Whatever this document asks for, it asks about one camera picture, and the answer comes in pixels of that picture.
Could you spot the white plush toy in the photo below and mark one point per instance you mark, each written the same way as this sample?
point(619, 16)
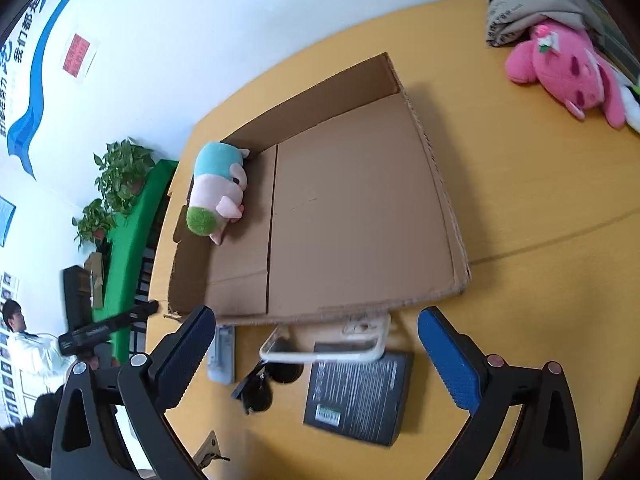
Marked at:
point(631, 105)

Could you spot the wall photo board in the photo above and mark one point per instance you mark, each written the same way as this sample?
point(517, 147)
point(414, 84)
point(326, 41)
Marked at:
point(7, 385)

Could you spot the shallow cardboard box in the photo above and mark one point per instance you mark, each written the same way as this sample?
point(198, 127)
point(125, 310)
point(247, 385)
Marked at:
point(350, 210)

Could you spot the blue wall decal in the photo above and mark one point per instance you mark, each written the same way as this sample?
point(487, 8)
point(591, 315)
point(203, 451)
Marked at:
point(37, 75)

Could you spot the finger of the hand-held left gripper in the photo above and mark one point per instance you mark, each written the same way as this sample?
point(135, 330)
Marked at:
point(146, 308)

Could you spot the dark slatted rack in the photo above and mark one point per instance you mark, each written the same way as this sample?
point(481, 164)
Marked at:
point(145, 285)

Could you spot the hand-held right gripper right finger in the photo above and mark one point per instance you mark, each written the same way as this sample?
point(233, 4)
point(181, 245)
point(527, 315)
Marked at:
point(445, 355)

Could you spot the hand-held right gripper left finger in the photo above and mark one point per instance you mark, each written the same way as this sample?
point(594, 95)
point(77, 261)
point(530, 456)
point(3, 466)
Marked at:
point(185, 345)

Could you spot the white power strip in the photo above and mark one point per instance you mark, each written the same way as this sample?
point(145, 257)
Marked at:
point(222, 360)

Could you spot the blue wall picture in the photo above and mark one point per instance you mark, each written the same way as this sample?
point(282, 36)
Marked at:
point(5, 220)

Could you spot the blue pink green plush toy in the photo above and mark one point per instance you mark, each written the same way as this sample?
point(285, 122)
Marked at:
point(215, 190)

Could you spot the black product box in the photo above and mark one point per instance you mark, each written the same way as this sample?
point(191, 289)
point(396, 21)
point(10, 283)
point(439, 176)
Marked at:
point(355, 395)

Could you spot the small potted green plant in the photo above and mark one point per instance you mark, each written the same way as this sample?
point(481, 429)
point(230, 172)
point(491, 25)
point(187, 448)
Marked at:
point(95, 220)

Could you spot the beige printed cloth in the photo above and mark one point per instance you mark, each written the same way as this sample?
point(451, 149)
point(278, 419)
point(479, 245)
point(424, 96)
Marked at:
point(520, 10)

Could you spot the black cabinet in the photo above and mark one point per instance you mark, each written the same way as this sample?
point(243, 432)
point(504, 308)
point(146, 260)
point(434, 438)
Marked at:
point(77, 295)

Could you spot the clear beige phone case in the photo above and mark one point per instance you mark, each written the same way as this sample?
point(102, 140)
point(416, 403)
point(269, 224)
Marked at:
point(320, 358)

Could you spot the black sunglasses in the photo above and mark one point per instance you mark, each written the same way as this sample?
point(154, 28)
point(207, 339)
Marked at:
point(257, 395)

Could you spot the brown cardboard carton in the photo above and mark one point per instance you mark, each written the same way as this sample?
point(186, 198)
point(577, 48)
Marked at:
point(96, 280)

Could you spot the large potted green plant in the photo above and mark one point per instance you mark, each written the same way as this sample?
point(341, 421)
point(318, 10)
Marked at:
point(122, 170)

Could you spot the red wall notice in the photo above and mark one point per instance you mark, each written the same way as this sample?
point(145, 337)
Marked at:
point(78, 55)

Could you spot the small grey brown object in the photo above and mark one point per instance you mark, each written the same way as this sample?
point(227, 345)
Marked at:
point(207, 452)

